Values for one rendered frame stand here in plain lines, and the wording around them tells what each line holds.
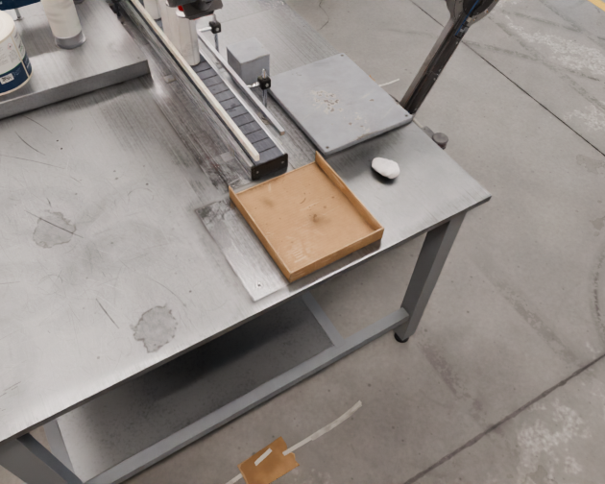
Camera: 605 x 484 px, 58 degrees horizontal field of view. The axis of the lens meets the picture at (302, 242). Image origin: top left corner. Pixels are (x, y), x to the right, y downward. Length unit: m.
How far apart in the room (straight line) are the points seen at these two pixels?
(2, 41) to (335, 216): 0.98
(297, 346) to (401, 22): 2.44
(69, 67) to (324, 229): 0.92
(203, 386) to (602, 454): 1.36
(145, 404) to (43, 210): 0.68
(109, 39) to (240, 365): 1.10
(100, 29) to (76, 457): 1.30
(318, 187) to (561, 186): 1.70
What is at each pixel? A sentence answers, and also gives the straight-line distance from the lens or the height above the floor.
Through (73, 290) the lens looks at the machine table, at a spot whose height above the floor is 0.83.
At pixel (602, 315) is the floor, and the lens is 2.51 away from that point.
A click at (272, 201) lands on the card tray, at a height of 0.83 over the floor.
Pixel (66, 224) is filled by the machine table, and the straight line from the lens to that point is 1.43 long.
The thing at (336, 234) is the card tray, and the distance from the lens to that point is 1.33.
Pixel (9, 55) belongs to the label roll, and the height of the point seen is 0.98.
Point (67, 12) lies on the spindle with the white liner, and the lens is 1.84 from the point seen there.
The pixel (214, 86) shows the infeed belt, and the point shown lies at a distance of 1.65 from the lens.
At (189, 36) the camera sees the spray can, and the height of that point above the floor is 0.98.
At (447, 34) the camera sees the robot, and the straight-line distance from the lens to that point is 2.22.
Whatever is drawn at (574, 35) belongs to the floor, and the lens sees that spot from 4.02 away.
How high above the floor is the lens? 1.87
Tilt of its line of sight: 53 degrees down
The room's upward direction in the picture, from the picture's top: 4 degrees clockwise
